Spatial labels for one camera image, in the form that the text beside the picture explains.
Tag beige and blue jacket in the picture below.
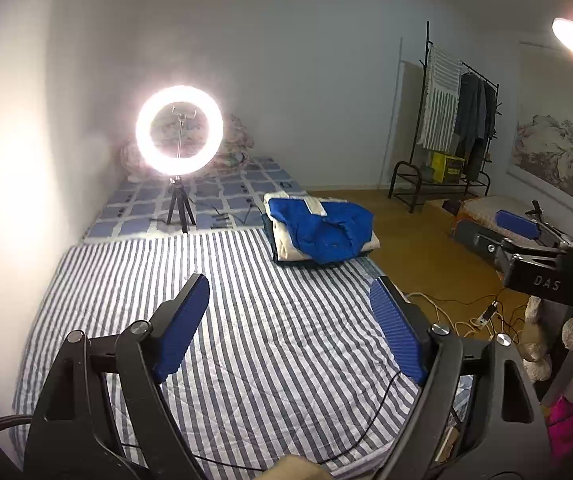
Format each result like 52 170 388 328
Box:
262 192 379 266

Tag black clothes rack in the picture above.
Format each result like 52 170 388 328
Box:
387 26 501 214

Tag dark clothes on rack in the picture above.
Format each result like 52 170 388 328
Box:
454 72 497 181

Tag right hand in beige glove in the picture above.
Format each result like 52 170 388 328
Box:
518 296 573 408

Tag white power strip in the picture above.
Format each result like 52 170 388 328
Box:
471 299 499 330

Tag yellow box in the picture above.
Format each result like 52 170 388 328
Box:
431 152 465 184

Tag striped cloth on rack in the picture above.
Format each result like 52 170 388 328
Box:
417 44 462 153

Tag grey white striped bed sheet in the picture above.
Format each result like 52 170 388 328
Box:
12 230 420 479

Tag black tripod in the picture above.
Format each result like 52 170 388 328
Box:
165 177 196 234

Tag blue checkered blanket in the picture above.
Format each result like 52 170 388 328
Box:
82 157 306 243

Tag white door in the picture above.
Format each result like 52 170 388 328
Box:
379 37 423 191

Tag floral wall painting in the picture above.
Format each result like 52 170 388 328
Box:
509 42 573 210

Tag ring light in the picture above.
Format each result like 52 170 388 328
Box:
136 84 224 177

